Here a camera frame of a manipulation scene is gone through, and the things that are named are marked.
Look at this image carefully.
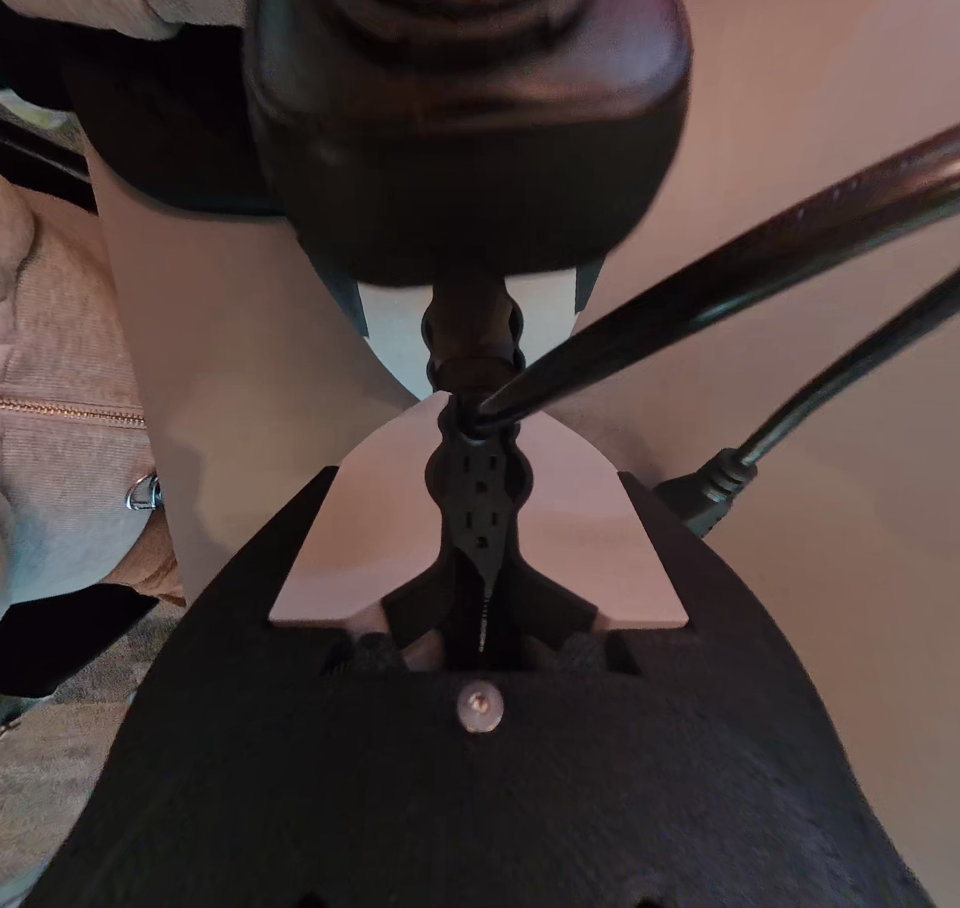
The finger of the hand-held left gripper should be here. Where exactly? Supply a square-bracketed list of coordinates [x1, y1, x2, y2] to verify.
[358, 282, 444, 401]
[508, 269, 579, 360]

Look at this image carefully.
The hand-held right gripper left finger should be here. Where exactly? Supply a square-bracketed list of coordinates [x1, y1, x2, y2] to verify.
[267, 391, 451, 650]

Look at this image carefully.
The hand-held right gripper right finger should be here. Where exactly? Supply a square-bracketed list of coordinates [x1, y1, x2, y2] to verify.
[510, 421, 691, 648]

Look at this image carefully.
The black power plug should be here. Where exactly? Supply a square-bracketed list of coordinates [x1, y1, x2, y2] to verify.
[435, 357, 530, 440]

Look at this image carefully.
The black power strip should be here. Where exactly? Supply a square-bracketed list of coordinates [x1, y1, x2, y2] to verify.
[441, 432, 526, 575]

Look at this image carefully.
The black power cable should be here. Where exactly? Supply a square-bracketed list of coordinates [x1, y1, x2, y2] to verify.
[480, 124, 960, 467]

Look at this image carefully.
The person's zip jacket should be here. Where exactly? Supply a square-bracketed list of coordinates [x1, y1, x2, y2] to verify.
[0, 173, 187, 613]

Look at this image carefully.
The black cable socket connector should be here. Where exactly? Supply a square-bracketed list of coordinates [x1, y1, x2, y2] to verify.
[651, 445, 760, 538]

